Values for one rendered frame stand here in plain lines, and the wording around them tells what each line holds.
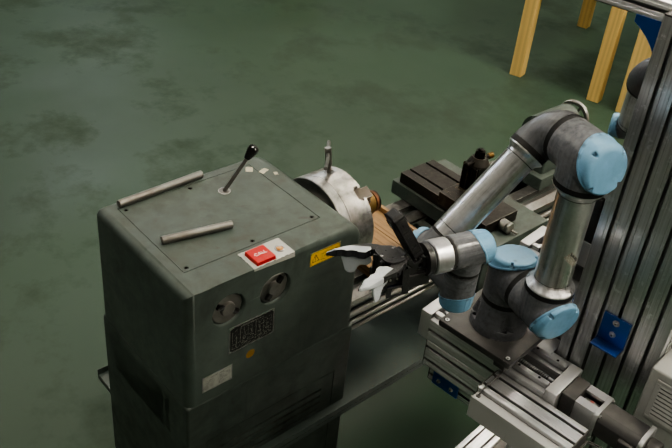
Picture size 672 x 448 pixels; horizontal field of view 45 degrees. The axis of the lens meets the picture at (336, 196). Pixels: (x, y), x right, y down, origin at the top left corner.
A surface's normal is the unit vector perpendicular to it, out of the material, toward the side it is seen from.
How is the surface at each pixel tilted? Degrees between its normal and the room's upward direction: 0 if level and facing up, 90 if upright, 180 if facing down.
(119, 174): 0
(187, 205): 0
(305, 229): 0
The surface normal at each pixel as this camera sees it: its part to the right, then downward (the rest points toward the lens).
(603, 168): 0.43, 0.41
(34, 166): 0.08, -0.83
